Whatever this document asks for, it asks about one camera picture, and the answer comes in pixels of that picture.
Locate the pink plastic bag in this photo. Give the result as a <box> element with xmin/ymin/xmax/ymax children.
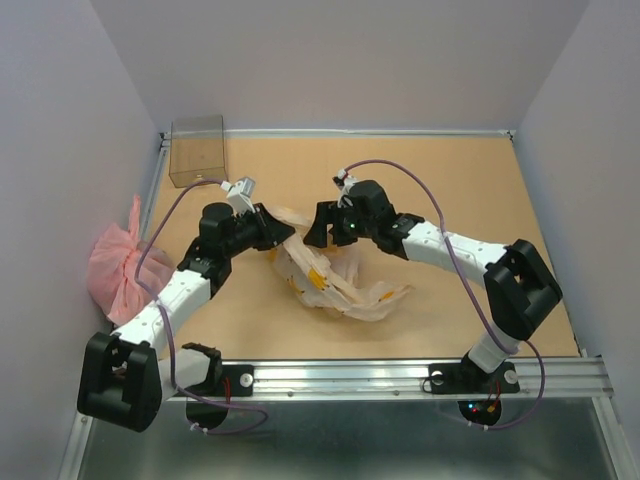
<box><xmin>87</xmin><ymin>196</ymin><xmax>174</xmax><ymax>326</ymax></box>

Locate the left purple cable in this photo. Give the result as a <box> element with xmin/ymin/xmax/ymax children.
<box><xmin>135</xmin><ymin>178</ymin><xmax>269</xmax><ymax>435</ymax></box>

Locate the transparent grey plastic box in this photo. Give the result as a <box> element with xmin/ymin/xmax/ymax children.
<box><xmin>169</xmin><ymin>115</ymin><xmax>228</xmax><ymax>188</ymax></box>

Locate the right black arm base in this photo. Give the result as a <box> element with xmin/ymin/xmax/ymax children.
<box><xmin>422</xmin><ymin>355</ymin><xmax>520</xmax><ymax>395</ymax></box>

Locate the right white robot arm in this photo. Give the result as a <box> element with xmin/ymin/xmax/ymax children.
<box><xmin>304</xmin><ymin>180</ymin><xmax>563</xmax><ymax>390</ymax></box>

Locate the aluminium front rail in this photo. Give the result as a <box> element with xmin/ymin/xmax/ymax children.
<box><xmin>226</xmin><ymin>357</ymin><xmax>614</xmax><ymax>402</ymax></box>

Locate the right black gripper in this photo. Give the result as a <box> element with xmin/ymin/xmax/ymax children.
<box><xmin>301</xmin><ymin>200</ymin><xmax>376</xmax><ymax>249</ymax></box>

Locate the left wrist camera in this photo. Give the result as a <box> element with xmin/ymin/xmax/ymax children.
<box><xmin>220</xmin><ymin>177</ymin><xmax>256</xmax><ymax>214</ymax></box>

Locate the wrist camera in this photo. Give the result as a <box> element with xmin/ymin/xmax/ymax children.
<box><xmin>332</xmin><ymin>169</ymin><xmax>358</xmax><ymax>208</ymax></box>
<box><xmin>220</xmin><ymin>177</ymin><xmax>256</xmax><ymax>214</ymax></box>

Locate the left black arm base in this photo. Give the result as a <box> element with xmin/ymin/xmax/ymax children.
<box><xmin>176</xmin><ymin>342</ymin><xmax>254</xmax><ymax>398</ymax></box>

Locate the translucent printed plastic bag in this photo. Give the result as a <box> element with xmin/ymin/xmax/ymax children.
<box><xmin>267</xmin><ymin>206</ymin><xmax>413</xmax><ymax>322</ymax></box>

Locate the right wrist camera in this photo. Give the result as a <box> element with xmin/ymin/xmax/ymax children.
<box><xmin>332</xmin><ymin>169</ymin><xmax>358</xmax><ymax>208</ymax></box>

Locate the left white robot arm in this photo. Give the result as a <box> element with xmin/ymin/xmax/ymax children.
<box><xmin>77</xmin><ymin>202</ymin><xmax>295</xmax><ymax>432</ymax></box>

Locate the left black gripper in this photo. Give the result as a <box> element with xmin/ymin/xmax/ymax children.
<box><xmin>223</xmin><ymin>203</ymin><xmax>295</xmax><ymax>259</ymax></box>

